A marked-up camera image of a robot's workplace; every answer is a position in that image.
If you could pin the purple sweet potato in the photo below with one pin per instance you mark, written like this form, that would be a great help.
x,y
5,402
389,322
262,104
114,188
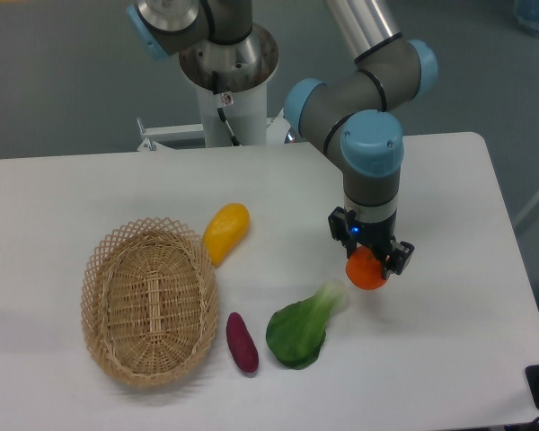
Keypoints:
x,y
241,345

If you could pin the orange fruit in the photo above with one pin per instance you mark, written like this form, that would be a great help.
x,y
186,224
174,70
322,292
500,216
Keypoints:
x,y
364,270

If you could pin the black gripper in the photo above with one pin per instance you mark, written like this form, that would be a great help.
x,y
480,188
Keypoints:
x,y
378,237

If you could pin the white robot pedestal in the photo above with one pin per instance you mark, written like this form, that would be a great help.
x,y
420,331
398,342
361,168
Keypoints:
x,y
231,84

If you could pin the green bok choy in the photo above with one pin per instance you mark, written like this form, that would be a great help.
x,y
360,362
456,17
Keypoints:
x,y
295,334

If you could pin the blue plastic bag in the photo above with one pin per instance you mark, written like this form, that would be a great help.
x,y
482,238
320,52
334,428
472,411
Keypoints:
x,y
527,14

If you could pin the yellow mango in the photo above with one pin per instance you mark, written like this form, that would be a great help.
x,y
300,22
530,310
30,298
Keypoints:
x,y
225,230

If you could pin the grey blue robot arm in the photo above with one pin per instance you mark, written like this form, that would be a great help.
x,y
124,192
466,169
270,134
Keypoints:
x,y
351,122

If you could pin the woven wicker basket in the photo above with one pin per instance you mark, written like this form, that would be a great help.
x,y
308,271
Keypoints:
x,y
149,305

